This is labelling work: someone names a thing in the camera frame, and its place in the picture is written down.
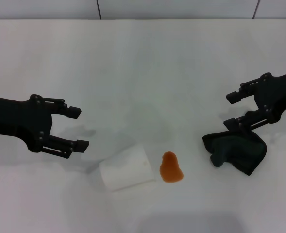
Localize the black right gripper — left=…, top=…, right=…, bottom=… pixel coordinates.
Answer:
left=223, top=69, right=286, bottom=133

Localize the dark blue rag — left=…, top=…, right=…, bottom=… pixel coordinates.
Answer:
left=202, top=130, right=268, bottom=177

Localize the brown water stain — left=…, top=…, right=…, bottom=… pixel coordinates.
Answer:
left=159, top=151, right=184, bottom=183

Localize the white paper cup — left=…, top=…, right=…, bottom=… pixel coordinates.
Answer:
left=99, top=143, right=157, bottom=193

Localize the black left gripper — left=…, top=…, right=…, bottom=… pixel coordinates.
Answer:
left=0, top=94, right=90, bottom=160

